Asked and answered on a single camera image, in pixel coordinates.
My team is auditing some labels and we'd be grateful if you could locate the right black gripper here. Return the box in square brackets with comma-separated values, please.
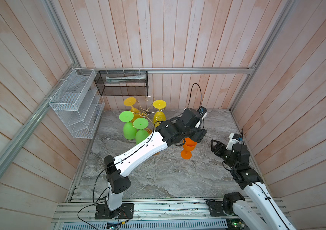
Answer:
[211, 139, 237, 172]

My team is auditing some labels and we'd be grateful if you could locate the orange wine glass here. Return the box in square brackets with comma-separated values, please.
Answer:
[181, 138, 197, 160]

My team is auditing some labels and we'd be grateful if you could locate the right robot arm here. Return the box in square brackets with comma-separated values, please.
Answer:
[211, 139, 296, 230]

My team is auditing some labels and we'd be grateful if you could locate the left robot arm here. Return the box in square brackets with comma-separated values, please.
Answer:
[104, 106, 208, 211]

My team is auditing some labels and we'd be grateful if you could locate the front green wine glass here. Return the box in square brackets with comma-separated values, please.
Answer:
[133, 117, 149, 144]

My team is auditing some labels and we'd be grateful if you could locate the green wine glass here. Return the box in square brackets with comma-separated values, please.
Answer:
[133, 117, 149, 144]
[119, 111, 137, 140]

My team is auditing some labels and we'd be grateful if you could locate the rear green wine glass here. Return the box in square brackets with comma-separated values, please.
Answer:
[119, 111, 137, 140]

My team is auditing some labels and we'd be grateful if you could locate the amber yellow wine glass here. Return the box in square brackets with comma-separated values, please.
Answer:
[124, 97, 141, 122]

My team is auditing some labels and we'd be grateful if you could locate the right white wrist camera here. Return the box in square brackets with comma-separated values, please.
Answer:
[226, 133, 244, 150]

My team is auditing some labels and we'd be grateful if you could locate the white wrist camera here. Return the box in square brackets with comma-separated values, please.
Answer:
[226, 133, 244, 150]
[195, 106, 208, 129]

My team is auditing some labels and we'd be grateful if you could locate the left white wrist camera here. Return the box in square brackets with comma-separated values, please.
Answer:
[195, 106, 208, 129]

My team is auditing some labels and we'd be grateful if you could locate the gold wire wine glass rack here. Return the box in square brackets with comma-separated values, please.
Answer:
[132, 96, 159, 124]

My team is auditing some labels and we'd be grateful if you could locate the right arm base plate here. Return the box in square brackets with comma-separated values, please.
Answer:
[206, 199, 228, 217]

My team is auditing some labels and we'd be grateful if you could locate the black mesh wall basket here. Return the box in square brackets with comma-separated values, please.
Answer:
[94, 70, 149, 96]

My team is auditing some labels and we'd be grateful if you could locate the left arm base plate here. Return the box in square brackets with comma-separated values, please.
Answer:
[95, 203, 134, 219]

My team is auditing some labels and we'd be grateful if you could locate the white mesh wall shelf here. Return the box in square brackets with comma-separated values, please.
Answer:
[50, 68, 105, 139]

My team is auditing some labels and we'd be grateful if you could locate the aluminium frame rail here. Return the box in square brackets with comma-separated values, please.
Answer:
[87, 67, 255, 74]

